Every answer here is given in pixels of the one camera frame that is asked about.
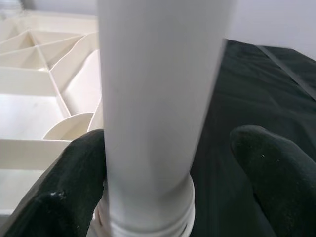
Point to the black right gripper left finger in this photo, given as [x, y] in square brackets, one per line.
[56, 192]

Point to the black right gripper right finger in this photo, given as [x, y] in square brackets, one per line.
[279, 182]

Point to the white plastic table top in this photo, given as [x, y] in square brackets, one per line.
[37, 103]

